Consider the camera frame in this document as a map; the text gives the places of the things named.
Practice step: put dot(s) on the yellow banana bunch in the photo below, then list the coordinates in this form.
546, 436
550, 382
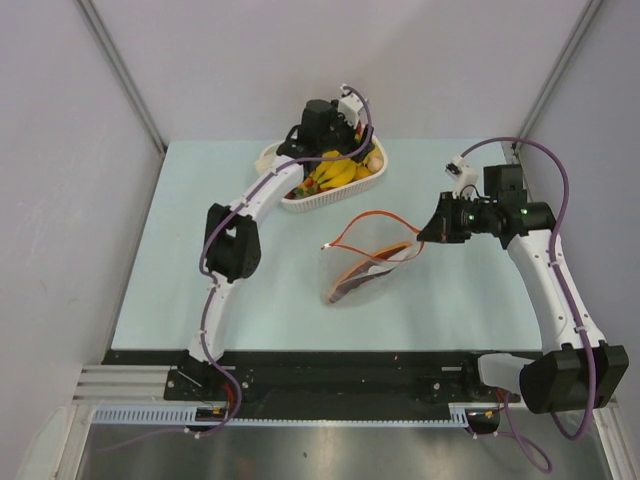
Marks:
330, 175

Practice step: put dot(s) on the clear zip bag red zipper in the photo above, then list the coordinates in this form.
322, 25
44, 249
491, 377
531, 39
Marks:
366, 233

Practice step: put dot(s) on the aluminium frame rail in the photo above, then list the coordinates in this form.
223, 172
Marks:
131, 384

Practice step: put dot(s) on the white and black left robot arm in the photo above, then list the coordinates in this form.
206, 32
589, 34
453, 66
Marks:
232, 251

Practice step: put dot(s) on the green white celery stalk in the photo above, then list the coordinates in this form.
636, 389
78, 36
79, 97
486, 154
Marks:
264, 163

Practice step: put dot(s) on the white perforated plastic basket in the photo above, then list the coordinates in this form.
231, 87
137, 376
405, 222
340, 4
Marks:
332, 196

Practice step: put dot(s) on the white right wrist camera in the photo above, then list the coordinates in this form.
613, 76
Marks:
463, 175

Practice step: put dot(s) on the white garlic bulb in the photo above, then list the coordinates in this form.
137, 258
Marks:
375, 163

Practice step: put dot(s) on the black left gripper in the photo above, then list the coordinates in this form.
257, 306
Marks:
350, 148

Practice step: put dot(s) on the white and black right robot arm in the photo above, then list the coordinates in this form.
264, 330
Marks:
578, 368

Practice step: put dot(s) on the left aluminium corner post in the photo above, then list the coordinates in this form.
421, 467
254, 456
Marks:
121, 72

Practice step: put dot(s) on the aluminium corner post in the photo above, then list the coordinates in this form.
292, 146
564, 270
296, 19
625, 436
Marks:
571, 47
121, 72

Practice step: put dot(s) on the right aluminium corner post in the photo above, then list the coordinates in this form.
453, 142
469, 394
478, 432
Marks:
571, 47

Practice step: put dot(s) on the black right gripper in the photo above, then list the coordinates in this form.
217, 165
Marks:
442, 226

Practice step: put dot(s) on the white slotted cable duct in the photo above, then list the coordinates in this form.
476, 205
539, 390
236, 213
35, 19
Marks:
208, 416

